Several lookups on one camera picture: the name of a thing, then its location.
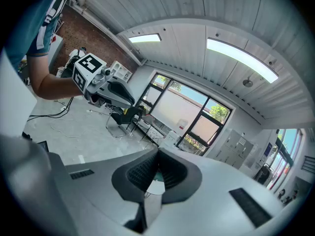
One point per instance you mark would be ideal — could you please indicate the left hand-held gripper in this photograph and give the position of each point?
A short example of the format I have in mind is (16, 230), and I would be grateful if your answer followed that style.
(85, 75)

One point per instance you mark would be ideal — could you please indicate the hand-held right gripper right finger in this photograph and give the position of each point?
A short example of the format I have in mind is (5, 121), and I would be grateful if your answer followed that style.
(211, 200)

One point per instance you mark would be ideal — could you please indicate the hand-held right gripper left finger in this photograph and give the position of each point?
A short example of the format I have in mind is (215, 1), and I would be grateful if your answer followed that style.
(98, 188)

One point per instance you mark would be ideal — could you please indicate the person's left forearm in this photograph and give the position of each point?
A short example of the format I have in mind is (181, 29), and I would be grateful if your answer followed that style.
(49, 85)

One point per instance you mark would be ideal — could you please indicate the white box unit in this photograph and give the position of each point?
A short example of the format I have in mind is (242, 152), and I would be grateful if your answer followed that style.
(172, 138)

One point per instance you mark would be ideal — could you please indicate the white open shelf unit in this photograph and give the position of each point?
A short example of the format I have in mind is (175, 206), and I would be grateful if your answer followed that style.
(120, 71)

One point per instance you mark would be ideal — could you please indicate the black chair with metal legs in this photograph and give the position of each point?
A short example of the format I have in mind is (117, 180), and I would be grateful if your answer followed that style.
(125, 117)

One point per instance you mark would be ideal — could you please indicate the grey locker cabinet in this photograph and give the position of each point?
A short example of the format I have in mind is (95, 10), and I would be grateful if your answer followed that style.
(233, 149)

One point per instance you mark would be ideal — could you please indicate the white round table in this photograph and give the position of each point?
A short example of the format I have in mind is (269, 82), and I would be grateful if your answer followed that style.
(156, 187)

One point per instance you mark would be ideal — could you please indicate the large black-framed window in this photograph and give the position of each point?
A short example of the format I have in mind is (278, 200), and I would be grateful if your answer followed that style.
(177, 107)

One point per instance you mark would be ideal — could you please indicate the small rectangular ceiling light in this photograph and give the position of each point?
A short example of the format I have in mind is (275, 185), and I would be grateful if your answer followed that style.
(144, 38)

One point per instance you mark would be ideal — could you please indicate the black monitor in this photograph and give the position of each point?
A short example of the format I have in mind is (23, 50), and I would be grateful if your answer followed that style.
(43, 146)

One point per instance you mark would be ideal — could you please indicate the red and white sign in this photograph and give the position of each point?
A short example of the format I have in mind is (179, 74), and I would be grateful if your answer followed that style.
(183, 124)

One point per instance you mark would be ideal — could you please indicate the white cabinet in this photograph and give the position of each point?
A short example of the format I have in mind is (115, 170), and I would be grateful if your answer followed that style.
(56, 50)

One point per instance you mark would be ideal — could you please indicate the tall black-framed side window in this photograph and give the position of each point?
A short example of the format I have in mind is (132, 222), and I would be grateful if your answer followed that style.
(286, 151)

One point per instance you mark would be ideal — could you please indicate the white panel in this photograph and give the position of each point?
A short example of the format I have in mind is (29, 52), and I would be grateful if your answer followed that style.
(14, 97)

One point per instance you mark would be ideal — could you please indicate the person's teal striped shirt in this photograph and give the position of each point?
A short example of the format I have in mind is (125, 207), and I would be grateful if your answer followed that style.
(29, 26)

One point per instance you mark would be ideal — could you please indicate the round grey ceiling fixture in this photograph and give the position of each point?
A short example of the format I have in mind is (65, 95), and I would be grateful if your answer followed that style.
(247, 82)

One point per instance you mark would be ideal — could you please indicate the long ceiling light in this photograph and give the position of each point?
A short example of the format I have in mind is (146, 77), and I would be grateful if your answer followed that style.
(241, 58)

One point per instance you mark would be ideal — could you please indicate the blue wall poster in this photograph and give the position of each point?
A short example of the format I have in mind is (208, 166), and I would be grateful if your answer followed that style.
(268, 152)

